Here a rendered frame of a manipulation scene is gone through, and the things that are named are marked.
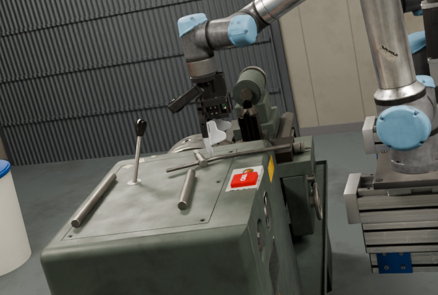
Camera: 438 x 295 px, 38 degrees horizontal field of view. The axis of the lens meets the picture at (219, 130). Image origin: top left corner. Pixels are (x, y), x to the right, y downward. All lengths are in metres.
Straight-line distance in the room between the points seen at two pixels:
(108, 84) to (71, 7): 0.78
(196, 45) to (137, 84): 4.37
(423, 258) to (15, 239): 3.22
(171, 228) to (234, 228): 0.15
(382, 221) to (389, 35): 0.53
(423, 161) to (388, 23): 0.39
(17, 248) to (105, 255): 3.18
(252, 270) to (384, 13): 0.62
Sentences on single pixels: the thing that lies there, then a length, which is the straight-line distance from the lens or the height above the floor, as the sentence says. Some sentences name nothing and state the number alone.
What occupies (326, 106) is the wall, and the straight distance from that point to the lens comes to 5.53.
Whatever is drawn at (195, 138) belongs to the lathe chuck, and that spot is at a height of 1.24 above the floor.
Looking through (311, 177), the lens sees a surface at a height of 0.79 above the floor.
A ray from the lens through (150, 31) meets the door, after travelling 5.75.
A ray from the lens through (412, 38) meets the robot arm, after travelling 2.12.
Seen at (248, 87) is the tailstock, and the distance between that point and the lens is 3.04.
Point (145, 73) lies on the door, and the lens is 5.88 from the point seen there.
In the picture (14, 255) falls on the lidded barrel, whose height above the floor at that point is 0.09.
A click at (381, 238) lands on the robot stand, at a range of 1.75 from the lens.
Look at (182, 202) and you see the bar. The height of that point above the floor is 1.27.
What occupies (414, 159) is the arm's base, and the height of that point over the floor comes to 1.20.
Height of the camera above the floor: 1.82
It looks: 17 degrees down
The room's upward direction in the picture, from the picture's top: 13 degrees counter-clockwise
